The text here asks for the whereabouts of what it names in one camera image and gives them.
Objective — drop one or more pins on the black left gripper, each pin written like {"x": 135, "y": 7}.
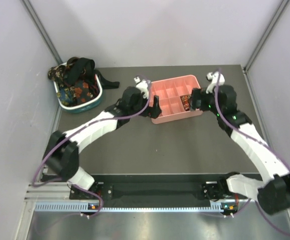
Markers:
{"x": 152, "y": 112}

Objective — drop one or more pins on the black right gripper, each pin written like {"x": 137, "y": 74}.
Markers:
{"x": 197, "y": 95}

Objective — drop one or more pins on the red multicolour checked tie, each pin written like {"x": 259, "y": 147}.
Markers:
{"x": 185, "y": 99}

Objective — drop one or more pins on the pink compartment tray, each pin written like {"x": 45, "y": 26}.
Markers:
{"x": 169, "y": 92}

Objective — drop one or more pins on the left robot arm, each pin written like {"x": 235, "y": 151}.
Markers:
{"x": 63, "y": 150}

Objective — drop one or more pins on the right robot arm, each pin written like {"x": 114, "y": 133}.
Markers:
{"x": 255, "y": 150}

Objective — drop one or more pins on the black tie with orange flowers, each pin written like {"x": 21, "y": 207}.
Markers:
{"x": 83, "y": 92}

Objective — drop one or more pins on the teal perforated plastic basket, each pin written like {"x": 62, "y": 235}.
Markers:
{"x": 79, "y": 108}

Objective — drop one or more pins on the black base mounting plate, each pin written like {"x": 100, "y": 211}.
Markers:
{"x": 159, "y": 190}

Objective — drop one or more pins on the plain black tie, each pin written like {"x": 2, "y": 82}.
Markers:
{"x": 84, "y": 69}

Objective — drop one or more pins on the blue tie with yellow flowers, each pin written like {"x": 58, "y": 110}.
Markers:
{"x": 67, "y": 97}

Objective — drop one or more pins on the dark tie with beige flowers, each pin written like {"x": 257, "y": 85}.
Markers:
{"x": 58, "y": 73}

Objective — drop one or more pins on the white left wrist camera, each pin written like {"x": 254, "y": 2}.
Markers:
{"x": 143, "y": 85}

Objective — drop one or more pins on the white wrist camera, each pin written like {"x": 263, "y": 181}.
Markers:
{"x": 214, "y": 78}
{"x": 143, "y": 85}

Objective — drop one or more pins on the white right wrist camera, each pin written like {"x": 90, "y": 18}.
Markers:
{"x": 214, "y": 78}

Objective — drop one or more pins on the aluminium frame rail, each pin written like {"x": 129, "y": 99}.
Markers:
{"x": 62, "y": 196}

